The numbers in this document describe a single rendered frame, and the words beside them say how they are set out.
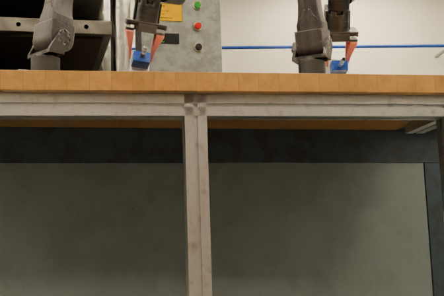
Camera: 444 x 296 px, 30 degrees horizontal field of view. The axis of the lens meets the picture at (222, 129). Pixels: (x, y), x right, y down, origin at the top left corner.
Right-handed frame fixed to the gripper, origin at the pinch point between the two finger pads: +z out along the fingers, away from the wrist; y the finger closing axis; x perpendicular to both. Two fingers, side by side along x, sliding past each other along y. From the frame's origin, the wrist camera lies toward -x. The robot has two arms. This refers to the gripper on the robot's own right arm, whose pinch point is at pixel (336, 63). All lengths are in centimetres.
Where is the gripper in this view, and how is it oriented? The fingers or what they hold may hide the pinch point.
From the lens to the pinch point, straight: 226.6
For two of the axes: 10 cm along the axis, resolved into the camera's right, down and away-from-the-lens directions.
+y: -10.0, 0.3, -0.3
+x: 0.4, 3.2, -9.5
